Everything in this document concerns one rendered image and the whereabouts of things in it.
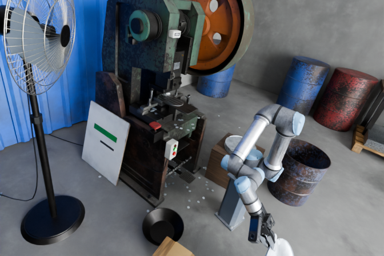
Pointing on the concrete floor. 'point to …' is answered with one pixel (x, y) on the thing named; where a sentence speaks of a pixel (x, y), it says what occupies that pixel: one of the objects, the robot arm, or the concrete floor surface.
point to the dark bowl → (162, 226)
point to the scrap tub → (299, 172)
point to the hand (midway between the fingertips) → (272, 250)
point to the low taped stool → (171, 249)
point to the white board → (105, 142)
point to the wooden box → (213, 172)
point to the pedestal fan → (56, 60)
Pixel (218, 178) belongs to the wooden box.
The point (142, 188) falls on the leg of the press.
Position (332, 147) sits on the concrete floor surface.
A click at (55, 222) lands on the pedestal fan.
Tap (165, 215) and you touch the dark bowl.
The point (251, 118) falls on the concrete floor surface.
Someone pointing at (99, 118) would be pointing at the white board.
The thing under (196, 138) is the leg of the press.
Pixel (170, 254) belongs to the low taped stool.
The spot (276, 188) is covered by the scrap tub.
